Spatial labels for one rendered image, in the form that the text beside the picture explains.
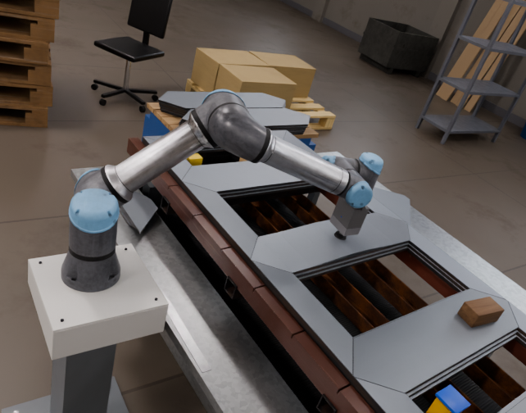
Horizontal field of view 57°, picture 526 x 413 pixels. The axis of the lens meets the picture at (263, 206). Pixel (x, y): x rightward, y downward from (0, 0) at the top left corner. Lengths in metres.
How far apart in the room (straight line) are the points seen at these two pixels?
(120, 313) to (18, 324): 1.10
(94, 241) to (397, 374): 0.81
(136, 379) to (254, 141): 1.26
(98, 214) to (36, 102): 2.63
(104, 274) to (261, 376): 0.49
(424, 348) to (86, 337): 0.87
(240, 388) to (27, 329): 1.23
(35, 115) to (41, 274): 2.52
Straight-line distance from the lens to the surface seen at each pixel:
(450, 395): 1.28
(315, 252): 1.55
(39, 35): 3.67
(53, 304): 1.32
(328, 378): 1.24
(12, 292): 2.49
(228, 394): 1.31
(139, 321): 1.33
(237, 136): 1.20
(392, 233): 1.84
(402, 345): 1.39
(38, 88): 3.79
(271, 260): 1.46
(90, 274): 1.33
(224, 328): 1.45
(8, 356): 2.24
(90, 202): 1.28
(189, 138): 1.32
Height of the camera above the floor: 1.71
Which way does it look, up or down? 30 degrees down
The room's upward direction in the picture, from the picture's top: 17 degrees clockwise
